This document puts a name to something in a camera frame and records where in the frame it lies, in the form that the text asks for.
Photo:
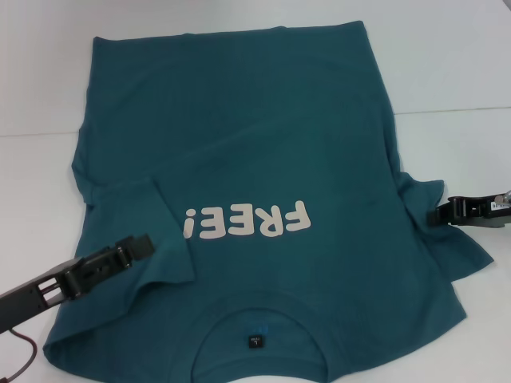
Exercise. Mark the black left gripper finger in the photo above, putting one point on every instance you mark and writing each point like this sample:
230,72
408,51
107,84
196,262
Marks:
141,247

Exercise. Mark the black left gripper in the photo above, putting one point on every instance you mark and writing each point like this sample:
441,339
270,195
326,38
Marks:
24,303

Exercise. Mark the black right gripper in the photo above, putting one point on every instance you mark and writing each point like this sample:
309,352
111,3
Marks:
489,213

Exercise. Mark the blue shirt with FREE print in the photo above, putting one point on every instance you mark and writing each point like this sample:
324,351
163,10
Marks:
239,119

